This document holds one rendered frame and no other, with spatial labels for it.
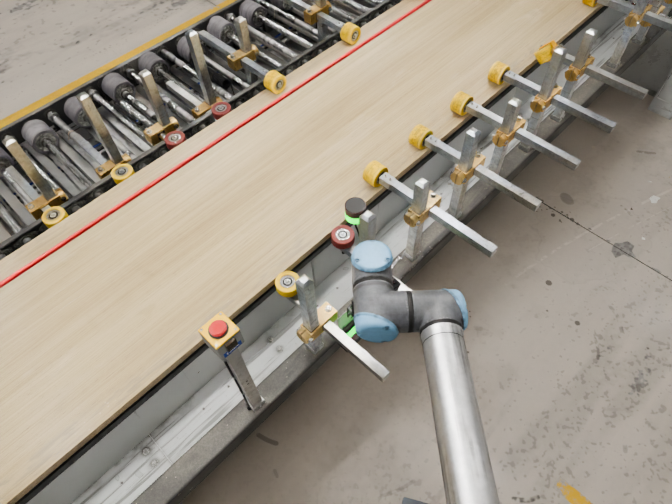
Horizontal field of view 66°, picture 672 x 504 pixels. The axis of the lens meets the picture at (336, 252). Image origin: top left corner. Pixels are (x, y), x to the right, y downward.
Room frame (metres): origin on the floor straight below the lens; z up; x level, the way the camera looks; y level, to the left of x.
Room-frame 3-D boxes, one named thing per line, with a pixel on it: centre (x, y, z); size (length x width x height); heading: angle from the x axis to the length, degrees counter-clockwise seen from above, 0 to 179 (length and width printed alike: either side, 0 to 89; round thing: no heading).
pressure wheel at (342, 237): (1.02, -0.03, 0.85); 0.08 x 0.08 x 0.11
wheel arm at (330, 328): (0.70, 0.02, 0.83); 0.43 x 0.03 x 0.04; 43
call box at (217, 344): (0.54, 0.28, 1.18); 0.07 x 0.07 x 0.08; 43
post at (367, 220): (0.88, -0.09, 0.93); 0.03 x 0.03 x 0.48; 43
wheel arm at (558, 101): (1.57, -0.87, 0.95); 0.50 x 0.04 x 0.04; 43
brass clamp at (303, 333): (0.73, 0.07, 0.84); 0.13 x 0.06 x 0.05; 133
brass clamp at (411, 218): (1.07, -0.29, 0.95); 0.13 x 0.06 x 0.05; 133
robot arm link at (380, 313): (0.52, -0.09, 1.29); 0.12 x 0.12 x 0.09; 88
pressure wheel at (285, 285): (0.85, 0.16, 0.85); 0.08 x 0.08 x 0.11
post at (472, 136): (1.22, -0.46, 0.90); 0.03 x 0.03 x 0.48; 43
